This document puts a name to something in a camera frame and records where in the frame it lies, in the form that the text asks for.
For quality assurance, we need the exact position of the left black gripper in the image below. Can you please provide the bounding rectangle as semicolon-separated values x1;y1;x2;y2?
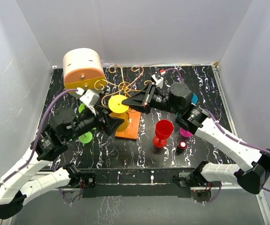
66;104;124;142

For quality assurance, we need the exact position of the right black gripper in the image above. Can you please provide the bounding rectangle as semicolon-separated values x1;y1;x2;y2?
122;82;181;115

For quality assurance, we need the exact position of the orange wine glass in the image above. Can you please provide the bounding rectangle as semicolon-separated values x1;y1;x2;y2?
108;95;129;132

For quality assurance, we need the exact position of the red wine glass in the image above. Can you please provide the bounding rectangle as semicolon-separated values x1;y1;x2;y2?
153;120;174;148

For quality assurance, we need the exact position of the magenta wine glass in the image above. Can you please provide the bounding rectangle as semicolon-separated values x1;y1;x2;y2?
179;128;193;138

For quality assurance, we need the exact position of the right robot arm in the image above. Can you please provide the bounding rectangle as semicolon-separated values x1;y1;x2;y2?
122;82;270;195

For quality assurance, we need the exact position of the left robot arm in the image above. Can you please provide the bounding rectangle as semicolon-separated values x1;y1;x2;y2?
0;108;124;219

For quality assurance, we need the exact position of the orange wooden rack base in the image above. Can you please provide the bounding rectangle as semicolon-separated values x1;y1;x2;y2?
115;112;141;141

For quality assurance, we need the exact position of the green wine glass rear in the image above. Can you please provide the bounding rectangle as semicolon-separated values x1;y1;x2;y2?
78;103;97;130

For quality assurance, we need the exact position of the green wine glass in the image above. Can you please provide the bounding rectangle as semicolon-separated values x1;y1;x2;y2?
78;103;97;130
78;131;93;144

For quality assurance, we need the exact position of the green wine glass front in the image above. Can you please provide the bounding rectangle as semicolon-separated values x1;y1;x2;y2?
78;131;93;144

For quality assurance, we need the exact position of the blue wine glass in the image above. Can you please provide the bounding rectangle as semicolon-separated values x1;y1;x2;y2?
192;94;198;104

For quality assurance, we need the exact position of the round cream drawer cabinet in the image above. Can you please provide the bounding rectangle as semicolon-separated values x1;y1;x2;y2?
63;48;107;94

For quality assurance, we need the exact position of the small red-capped black bottle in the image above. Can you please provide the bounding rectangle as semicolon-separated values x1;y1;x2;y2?
176;141;187;154

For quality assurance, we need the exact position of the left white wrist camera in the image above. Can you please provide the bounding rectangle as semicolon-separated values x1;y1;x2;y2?
76;87;100;116

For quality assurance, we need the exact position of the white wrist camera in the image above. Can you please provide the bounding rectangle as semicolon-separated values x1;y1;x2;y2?
151;69;166;89
76;87;100;116

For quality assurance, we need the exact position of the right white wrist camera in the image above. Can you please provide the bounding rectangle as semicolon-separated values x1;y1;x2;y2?
151;69;166;89

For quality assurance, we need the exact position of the black front mounting rail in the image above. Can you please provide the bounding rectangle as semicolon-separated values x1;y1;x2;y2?
59;164;217;200

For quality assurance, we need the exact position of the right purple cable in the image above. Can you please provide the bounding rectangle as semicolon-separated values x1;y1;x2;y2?
164;67;270;194

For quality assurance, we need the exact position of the purple cable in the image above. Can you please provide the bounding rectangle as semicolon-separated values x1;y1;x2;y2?
0;88;79;223
164;67;270;194

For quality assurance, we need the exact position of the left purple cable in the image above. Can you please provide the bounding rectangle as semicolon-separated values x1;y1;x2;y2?
0;88;79;223

